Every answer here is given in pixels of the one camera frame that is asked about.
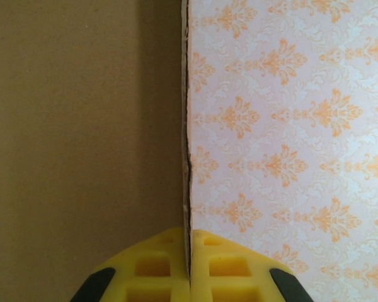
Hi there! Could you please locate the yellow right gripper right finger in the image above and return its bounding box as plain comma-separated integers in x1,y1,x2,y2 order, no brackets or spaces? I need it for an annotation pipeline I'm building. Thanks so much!
190,228,316,302

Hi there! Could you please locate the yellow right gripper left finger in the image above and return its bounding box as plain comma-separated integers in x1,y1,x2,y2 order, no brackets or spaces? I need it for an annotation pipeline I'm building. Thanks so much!
69,226,190,302

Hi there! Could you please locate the brown cardboard box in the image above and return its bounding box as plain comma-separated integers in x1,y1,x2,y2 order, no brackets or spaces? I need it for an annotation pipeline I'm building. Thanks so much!
0,0,193,302

